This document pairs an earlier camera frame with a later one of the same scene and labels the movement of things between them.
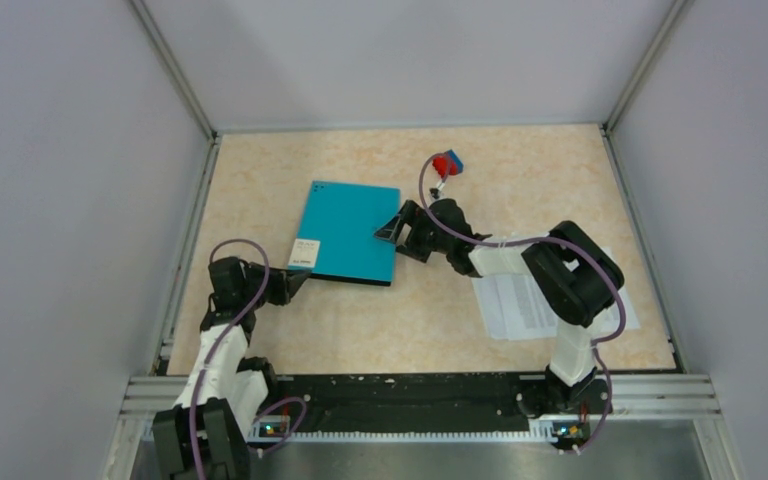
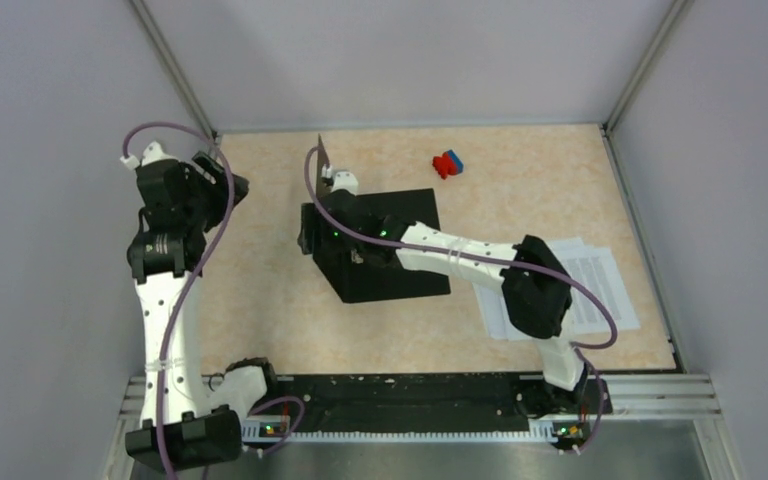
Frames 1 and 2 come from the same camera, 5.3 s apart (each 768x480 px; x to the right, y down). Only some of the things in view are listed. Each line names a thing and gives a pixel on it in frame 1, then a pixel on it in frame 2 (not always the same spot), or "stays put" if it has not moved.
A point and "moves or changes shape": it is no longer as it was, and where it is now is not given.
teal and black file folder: [337, 237] moves or changes shape
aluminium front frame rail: [692, 399] stays put
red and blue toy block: [455, 165] stays put
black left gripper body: [275, 291] to [209, 203]
